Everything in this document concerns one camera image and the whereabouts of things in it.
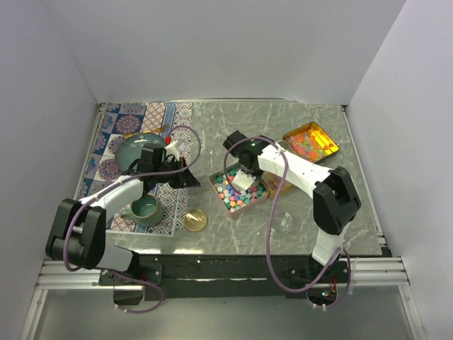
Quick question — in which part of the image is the teal ceramic plate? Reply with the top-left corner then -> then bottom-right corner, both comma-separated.
115,132 -> 166,172

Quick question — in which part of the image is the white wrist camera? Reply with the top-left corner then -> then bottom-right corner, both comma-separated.
164,136 -> 184,160
231,169 -> 256,193

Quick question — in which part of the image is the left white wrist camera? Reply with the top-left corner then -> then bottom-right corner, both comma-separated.
164,136 -> 184,160

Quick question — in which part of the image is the teal ceramic cup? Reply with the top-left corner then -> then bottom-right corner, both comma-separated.
119,194 -> 164,227

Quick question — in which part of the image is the purple cable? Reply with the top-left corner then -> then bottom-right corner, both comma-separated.
63,125 -> 202,315
222,136 -> 353,308

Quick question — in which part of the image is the patterned placemat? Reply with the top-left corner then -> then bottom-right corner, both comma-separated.
76,102 -> 193,237

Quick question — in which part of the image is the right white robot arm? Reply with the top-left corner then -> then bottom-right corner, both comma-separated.
223,130 -> 362,283

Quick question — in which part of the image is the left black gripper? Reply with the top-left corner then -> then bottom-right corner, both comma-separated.
154,157 -> 200,189

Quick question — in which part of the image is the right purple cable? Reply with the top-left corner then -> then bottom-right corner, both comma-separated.
222,136 -> 353,308

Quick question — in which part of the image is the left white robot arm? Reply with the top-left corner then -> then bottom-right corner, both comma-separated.
45,142 -> 200,285

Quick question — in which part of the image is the gold tin of pastel candies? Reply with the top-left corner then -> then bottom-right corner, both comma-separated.
261,140 -> 297,199

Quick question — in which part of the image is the round gold tin lid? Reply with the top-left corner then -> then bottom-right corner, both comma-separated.
183,210 -> 208,232

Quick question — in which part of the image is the gold tin of neon candies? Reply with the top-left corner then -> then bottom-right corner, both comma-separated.
282,121 -> 340,164

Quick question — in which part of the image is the clear plastic ball half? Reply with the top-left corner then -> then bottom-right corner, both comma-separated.
271,212 -> 293,236

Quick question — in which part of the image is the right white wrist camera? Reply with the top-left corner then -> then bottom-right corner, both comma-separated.
231,169 -> 256,193

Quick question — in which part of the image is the black base bar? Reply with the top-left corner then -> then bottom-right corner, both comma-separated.
98,254 -> 351,305

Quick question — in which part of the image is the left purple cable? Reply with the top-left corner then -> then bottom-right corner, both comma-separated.
63,125 -> 202,315

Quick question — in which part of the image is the pink tin of star candies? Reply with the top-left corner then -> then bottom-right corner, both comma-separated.
208,164 -> 269,218

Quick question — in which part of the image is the gold fork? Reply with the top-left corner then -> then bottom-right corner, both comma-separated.
144,125 -> 168,134

